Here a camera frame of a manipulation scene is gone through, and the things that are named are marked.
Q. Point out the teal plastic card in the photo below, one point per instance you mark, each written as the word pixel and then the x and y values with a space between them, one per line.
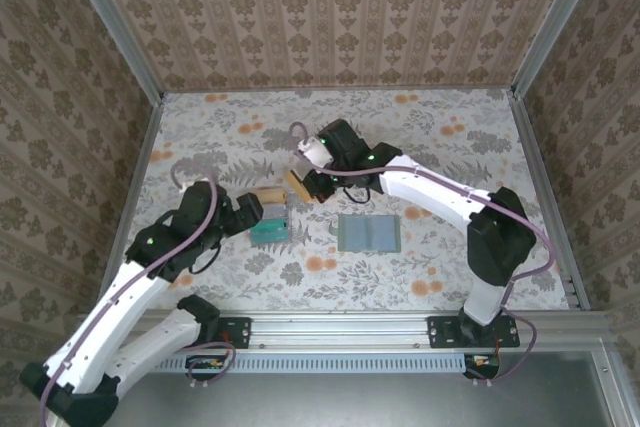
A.
pixel 270 234

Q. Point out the grey metal panel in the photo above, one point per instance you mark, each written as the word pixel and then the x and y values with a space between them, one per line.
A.
pixel 350 402

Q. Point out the aluminium mounting beam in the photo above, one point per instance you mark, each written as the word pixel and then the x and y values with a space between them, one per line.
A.
pixel 340 329

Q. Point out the aluminium frame post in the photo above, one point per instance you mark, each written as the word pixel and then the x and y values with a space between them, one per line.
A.
pixel 118 22
pixel 555 22

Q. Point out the aluminium side rail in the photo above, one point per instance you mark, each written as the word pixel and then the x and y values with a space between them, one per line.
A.
pixel 537 167
pixel 142 162

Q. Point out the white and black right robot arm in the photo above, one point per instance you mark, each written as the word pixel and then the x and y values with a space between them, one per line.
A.
pixel 425 192

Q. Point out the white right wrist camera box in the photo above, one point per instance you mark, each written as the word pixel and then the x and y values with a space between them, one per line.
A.
pixel 314 151

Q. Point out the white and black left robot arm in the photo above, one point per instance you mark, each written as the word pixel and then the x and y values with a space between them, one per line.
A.
pixel 150 347

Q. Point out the pale grey card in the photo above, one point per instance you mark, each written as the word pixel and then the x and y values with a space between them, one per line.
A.
pixel 275 211

